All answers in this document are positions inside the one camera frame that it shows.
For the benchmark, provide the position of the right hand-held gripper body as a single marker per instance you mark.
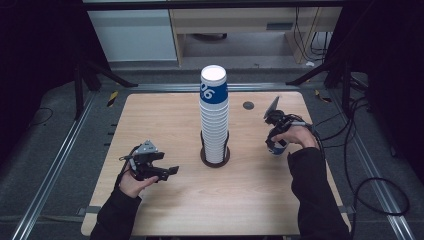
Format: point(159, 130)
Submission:
point(280, 121)

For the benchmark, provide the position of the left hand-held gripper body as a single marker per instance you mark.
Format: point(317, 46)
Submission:
point(145, 163)

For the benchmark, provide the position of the blue white paper cup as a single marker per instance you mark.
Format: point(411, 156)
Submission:
point(276, 151)

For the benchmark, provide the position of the brown cup holder black rods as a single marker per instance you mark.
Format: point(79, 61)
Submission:
point(216, 165)

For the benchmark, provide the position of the stack of white paper cups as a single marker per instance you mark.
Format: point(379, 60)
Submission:
point(214, 113)

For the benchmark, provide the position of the person's right hand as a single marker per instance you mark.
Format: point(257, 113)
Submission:
point(300, 135)

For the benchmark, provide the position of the person's left hand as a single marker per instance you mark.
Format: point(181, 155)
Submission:
point(133, 188)

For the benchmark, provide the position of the grey round table grommet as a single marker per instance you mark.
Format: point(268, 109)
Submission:
point(248, 105)

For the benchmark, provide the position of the yellow black tape strip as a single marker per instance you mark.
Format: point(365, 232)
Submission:
point(322, 96)
point(112, 98)

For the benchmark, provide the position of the small white plug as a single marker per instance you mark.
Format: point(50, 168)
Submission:
point(310, 63)

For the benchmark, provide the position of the black metal stand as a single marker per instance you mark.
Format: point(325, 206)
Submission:
point(346, 86)
point(79, 93)

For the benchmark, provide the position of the light wooden desk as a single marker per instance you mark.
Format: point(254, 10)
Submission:
point(233, 18)

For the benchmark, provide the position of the white cabinet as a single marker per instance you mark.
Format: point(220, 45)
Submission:
point(133, 35)

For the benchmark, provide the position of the short metal floor rail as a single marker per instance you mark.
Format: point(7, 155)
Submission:
point(166, 87)

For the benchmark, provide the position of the long metal floor rail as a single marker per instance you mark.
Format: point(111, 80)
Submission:
point(50, 175)
point(398, 226)

